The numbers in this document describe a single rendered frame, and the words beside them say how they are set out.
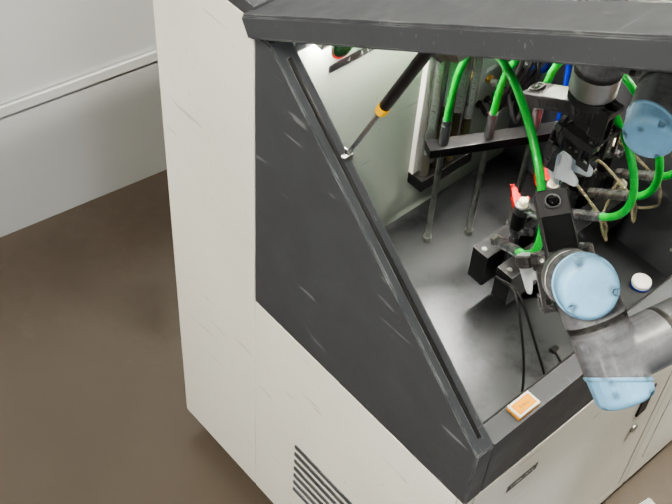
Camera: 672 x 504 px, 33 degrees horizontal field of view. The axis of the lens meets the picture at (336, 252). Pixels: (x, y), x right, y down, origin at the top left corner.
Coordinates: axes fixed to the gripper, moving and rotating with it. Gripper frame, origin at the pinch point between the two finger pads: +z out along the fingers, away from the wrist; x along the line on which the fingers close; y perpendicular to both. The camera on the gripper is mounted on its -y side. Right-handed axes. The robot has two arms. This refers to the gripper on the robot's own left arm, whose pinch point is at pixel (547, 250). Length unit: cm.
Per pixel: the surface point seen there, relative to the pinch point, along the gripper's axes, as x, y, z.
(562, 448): 2, 42, 51
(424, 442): -23.5, 31.1, 26.8
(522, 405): -6.2, 26.7, 22.0
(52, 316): -121, 5, 142
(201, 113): -51, -32, 33
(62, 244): -119, -14, 161
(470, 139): -5, -19, 46
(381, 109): -20.0, -24.5, -5.4
